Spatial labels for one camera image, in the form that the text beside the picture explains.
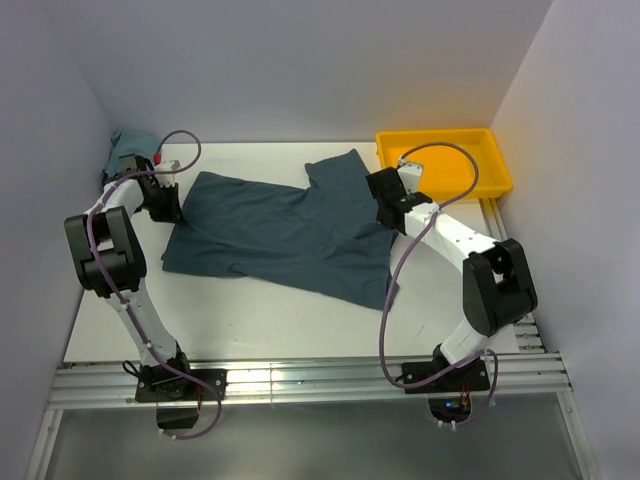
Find dark teal t-shirt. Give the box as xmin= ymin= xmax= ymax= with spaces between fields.
xmin=162 ymin=150 xmax=396 ymax=310

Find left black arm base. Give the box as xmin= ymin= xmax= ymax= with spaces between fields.
xmin=134 ymin=366 xmax=227 ymax=433

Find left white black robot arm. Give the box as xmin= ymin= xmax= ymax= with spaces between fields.
xmin=64 ymin=153 xmax=195 ymax=399

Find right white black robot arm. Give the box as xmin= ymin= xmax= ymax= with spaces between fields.
xmin=366 ymin=165 xmax=538 ymax=390

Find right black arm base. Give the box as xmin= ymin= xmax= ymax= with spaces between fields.
xmin=395 ymin=357 xmax=495 ymax=427

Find yellow plastic tray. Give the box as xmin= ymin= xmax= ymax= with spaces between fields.
xmin=376 ymin=128 xmax=513 ymax=201

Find light blue crumpled t-shirt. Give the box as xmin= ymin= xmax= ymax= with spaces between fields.
xmin=101 ymin=128 xmax=160 ymax=186

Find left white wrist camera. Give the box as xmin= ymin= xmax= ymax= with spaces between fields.
xmin=152 ymin=153 xmax=181 ymax=188

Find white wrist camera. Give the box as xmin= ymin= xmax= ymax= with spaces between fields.
xmin=397 ymin=156 xmax=424 ymax=194
xmin=152 ymin=153 xmax=181 ymax=188

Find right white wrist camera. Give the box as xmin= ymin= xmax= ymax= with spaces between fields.
xmin=397 ymin=156 xmax=424 ymax=194

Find aluminium front rail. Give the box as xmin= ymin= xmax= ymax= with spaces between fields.
xmin=46 ymin=353 xmax=572 ymax=411

